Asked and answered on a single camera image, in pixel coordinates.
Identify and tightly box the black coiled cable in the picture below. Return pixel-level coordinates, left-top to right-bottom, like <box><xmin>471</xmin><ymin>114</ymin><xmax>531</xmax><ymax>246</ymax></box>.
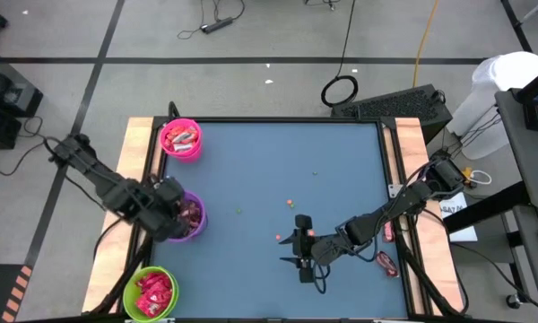
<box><xmin>319</xmin><ymin>0</ymin><xmax>360</xmax><ymax>109</ymax></box>

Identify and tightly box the long yellow cable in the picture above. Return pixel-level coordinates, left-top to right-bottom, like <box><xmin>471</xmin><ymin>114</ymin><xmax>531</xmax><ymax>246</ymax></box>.
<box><xmin>411</xmin><ymin>0</ymin><xmax>441</xmax><ymax>89</ymax></box>

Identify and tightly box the green plastic basket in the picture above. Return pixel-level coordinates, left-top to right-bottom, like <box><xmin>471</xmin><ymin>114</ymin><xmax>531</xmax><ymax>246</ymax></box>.
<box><xmin>122</xmin><ymin>266</ymin><xmax>180</xmax><ymax>323</ymax></box>

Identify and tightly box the black frame strut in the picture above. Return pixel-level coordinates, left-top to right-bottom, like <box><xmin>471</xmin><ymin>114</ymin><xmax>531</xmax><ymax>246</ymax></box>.
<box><xmin>88</xmin><ymin>223</ymin><xmax>156</xmax><ymax>315</ymax></box>
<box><xmin>392</xmin><ymin>214</ymin><xmax>468</xmax><ymax>318</ymax></box>

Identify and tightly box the black floor cable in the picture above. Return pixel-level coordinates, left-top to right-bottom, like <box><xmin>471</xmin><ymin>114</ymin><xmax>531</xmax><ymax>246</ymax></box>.
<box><xmin>0</xmin><ymin>115</ymin><xmax>48</xmax><ymax>178</ymax></box>

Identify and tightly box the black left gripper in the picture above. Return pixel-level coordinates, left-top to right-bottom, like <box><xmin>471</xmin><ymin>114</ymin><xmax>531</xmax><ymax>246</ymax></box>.
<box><xmin>132</xmin><ymin>175</ymin><xmax>189</xmax><ymax>243</ymax></box>

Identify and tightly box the black power strip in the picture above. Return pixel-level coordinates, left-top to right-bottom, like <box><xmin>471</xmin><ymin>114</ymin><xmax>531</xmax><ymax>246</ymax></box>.
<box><xmin>200</xmin><ymin>16</ymin><xmax>235</xmax><ymax>35</ymax></box>

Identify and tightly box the grey desk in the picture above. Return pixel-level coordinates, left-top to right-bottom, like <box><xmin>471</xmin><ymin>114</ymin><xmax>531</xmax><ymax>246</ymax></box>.
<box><xmin>494</xmin><ymin>88</ymin><xmax>538</xmax><ymax>318</ymax></box>

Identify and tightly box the thin black power cord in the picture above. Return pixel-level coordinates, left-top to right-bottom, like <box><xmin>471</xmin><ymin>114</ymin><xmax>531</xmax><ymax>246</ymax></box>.
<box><xmin>176</xmin><ymin>0</ymin><xmax>247</xmax><ymax>41</ymax></box>

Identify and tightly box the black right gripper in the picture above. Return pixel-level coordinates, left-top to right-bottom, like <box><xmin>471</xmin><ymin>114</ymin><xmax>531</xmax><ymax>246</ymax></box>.
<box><xmin>278</xmin><ymin>214</ymin><xmax>358</xmax><ymax>284</ymax></box>

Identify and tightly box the large red candy packet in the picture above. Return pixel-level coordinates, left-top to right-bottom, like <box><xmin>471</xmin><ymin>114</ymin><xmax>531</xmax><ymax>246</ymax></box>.
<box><xmin>136</xmin><ymin>285</ymin><xmax>174</xmax><ymax>318</ymax></box>

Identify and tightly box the pink plastic basket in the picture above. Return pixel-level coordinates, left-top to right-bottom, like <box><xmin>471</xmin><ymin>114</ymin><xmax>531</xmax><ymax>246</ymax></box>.
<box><xmin>159</xmin><ymin>118</ymin><xmax>204</xmax><ymax>163</ymax></box>

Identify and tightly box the purple plastic basket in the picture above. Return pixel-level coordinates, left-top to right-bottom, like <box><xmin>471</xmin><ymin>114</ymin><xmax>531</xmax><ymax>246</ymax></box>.
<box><xmin>168</xmin><ymin>190</ymin><xmax>208</xmax><ymax>244</ymax></box>

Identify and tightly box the grey chair leg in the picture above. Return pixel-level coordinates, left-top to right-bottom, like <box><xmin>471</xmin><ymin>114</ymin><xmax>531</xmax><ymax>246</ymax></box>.
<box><xmin>517</xmin><ymin>0</ymin><xmax>538</xmax><ymax>26</ymax></box>

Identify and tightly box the black monitor pink screen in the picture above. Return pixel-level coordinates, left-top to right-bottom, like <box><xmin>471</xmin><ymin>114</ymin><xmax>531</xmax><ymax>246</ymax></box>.
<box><xmin>514</xmin><ymin>62</ymin><xmax>538</xmax><ymax>135</ymax></box>

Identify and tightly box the black desk crossbar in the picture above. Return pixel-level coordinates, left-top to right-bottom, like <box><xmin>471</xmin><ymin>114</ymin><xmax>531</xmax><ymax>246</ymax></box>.
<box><xmin>442</xmin><ymin>180</ymin><xmax>534</xmax><ymax>235</ymax></box>

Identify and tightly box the white paper sheet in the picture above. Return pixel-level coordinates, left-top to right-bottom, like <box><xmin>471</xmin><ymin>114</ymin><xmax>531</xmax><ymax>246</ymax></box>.
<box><xmin>438</xmin><ymin>191</ymin><xmax>479</xmax><ymax>244</ymax></box>

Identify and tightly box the wooden side board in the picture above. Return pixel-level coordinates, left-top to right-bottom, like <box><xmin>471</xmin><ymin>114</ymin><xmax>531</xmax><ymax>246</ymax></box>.
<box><xmin>81</xmin><ymin>117</ymin><xmax>156</xmax><ymax>314</ymax></box>
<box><xmin>394</xmin><ymin>117</ymin><xmax>466</xmax><ymax>315</ymax></box>

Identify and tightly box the white bagged bin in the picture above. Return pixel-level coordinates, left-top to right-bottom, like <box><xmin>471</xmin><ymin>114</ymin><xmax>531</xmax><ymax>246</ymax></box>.
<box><xmin>447</xmin><ymin>50</ymin><xmax>538</xmax><ymax>161</ymax></box>

